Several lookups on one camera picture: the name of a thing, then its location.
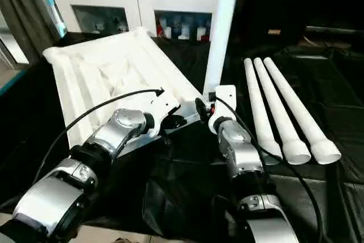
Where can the white plastic table top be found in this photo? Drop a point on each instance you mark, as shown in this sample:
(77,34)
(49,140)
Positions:
(113,63)

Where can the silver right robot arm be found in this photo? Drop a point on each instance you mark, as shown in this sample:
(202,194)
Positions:
(241,146)

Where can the teal floor mat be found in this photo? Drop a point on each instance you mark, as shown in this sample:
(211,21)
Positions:
(11,83)

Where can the grey curtain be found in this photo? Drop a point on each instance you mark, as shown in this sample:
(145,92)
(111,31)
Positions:
(22,12)

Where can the white plastic table leg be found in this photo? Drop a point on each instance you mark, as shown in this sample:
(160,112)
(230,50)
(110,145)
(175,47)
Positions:
(258,98)
(301,109)
(278,106)
(221,26)

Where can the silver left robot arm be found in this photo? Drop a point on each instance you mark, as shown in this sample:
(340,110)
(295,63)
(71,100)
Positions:
(119,129)

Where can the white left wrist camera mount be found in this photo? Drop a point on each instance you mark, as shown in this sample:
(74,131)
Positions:
(163,105)

